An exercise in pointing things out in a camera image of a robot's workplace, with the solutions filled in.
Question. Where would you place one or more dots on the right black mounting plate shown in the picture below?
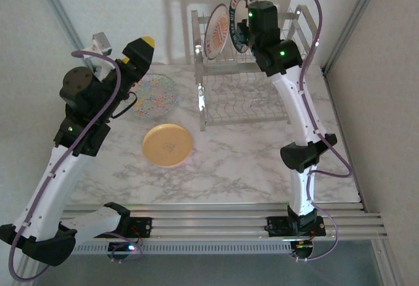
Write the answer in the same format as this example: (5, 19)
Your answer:
(276, 227)

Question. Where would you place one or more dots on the aluminium frame post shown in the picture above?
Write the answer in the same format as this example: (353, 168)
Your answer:
(59, 14)
(353, 24)

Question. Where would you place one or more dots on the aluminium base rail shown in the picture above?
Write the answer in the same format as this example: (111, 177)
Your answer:
(209, 224)

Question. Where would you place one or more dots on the dark lettered rim plate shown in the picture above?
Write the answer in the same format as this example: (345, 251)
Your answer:
(236, 8)

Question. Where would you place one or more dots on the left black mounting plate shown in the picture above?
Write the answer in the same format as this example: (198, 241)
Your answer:
(144, 225)

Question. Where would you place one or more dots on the colourful confetti plate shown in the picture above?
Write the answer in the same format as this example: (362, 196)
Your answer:
(157, 96)

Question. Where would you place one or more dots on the yellow plate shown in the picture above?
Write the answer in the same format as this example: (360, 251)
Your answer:
(167, 145)

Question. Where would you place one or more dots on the black mounting plate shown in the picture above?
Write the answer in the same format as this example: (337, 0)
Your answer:
(144, 225)
(276, 227)

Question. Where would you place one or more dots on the orange sunburst plate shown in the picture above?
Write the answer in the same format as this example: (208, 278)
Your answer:
(216, 32)

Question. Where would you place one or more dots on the small black controller board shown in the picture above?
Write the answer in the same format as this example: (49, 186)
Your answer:
(304, 248)
(122, 250)

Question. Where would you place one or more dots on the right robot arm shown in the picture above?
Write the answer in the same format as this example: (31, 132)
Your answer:
(294, 102)

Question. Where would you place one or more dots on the aluminium table edge rail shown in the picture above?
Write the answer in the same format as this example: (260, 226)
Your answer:
(340, 125)

